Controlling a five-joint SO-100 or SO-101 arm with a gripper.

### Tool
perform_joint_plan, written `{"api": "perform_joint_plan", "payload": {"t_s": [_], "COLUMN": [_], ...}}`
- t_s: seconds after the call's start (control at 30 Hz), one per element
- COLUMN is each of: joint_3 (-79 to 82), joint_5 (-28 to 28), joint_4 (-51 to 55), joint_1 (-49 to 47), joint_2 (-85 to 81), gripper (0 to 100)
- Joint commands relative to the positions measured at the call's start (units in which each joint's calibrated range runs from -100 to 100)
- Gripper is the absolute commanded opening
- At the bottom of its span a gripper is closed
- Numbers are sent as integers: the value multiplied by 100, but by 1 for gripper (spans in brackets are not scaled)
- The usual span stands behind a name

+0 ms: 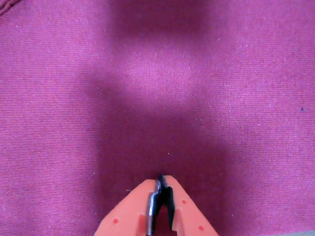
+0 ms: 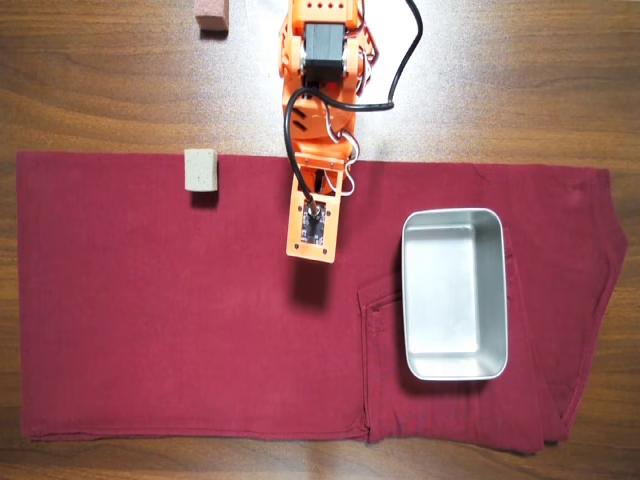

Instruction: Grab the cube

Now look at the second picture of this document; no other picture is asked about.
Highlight rectangular metal tray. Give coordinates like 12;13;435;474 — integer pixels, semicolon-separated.
400;207;510;383

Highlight black camera cable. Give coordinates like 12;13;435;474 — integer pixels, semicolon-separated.
282;0;425;214

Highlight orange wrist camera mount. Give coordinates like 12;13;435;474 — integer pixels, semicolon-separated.
285;191;338;264

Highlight beige sponge cube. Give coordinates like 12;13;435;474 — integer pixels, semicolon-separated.
183;147;221;193

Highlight white and red servo wires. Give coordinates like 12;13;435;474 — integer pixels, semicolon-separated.
322;14;382;198

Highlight pink sponge block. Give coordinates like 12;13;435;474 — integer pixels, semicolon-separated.
194;0;232;33

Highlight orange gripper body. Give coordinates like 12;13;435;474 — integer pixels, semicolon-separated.
292;135;359;197

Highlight dark red cloth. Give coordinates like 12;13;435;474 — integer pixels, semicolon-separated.
15;151;630;455

